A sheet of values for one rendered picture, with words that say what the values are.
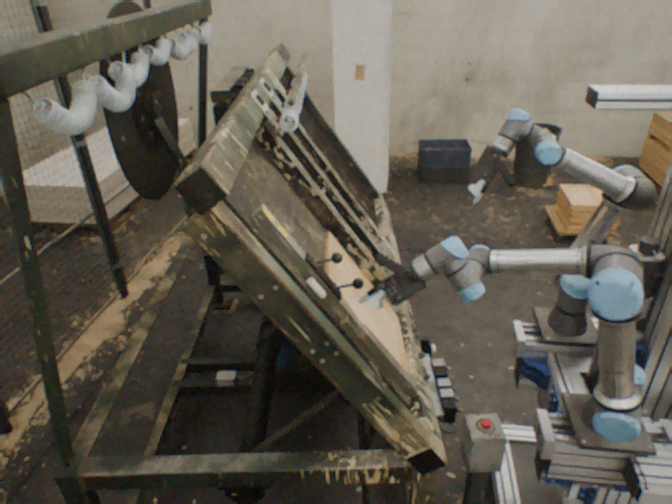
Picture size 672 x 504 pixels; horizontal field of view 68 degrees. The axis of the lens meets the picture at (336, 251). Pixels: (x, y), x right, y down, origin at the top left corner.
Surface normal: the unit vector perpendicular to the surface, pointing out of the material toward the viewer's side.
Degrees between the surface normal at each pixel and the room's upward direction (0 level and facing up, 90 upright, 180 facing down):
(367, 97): 90
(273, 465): 0
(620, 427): 97
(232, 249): 90
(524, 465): 0
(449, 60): 90
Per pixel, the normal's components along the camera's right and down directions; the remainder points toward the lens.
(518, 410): -0.03, -0.87
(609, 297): -0.51, 0.33
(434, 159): -0.06, 0.51
